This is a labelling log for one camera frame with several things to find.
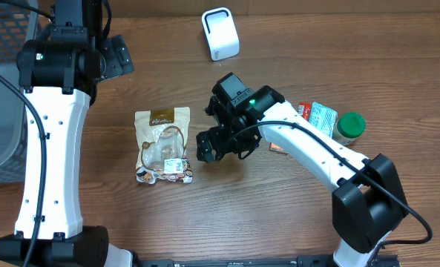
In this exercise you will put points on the grey plastic mesh basket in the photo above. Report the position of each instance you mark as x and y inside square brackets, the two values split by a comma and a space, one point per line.
[17, 25]

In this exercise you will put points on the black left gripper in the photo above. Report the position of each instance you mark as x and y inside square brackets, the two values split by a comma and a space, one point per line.
[116, 59]

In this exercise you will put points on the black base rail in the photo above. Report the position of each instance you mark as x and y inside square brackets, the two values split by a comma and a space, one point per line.
[300, 261]

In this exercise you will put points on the teal snack packet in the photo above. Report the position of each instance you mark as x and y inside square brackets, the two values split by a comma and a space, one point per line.
[323, 118]

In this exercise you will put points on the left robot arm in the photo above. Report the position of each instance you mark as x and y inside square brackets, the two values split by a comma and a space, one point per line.
[58, 77]

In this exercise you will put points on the orange small box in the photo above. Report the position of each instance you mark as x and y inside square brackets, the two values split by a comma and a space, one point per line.
[276, 148]

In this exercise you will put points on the white barcode scanner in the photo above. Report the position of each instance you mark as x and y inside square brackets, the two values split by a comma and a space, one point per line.
[221, 33]

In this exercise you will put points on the red snack stick packet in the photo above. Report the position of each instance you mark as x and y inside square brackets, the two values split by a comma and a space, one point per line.
[304, 109]

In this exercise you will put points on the brown pantree snack bag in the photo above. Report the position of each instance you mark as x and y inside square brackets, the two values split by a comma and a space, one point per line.
[162, 137]

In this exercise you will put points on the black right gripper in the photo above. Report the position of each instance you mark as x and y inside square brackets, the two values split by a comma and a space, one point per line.
[217, 135]

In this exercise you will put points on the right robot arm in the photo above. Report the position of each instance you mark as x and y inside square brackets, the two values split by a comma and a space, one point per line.
[367, 196]

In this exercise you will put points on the green lid jar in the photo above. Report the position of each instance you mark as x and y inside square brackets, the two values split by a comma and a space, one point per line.
[348, 128]

